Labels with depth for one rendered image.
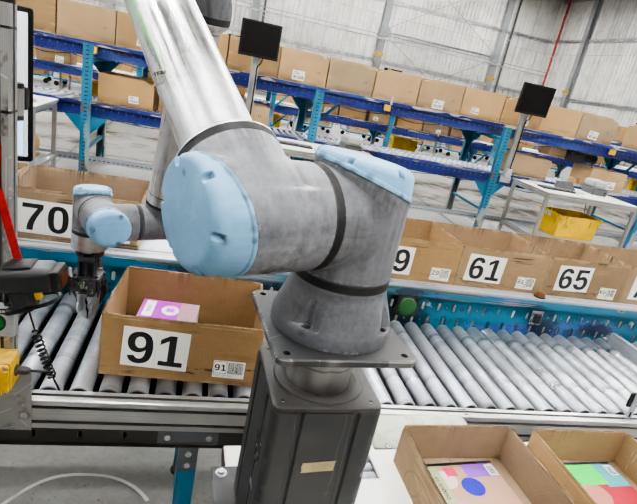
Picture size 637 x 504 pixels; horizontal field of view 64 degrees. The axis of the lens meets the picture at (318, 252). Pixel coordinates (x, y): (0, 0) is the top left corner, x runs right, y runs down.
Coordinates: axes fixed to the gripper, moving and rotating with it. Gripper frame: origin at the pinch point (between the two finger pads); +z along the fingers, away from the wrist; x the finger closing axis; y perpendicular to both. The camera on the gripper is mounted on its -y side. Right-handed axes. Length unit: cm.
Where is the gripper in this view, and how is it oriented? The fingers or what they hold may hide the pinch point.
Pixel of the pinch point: (88, 312)
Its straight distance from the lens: 155.2
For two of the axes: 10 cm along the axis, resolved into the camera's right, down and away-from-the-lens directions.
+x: 9.6, 1.1, 2.5
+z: -1.9, 9.2, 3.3
